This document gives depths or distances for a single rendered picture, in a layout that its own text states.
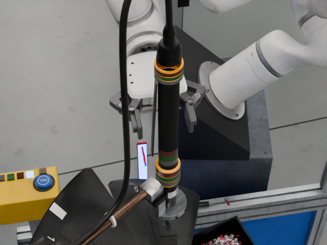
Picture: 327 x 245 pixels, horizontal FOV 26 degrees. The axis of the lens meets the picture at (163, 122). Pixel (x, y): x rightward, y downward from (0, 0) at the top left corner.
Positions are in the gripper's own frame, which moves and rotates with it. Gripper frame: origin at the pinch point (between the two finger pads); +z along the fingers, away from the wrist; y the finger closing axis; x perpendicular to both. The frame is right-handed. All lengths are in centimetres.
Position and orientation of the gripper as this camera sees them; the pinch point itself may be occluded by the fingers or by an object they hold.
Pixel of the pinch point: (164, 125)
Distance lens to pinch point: 115.7
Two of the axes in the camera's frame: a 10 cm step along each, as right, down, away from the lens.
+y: -9.8, 1.3, -1.1
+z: 1.7, 7.5, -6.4
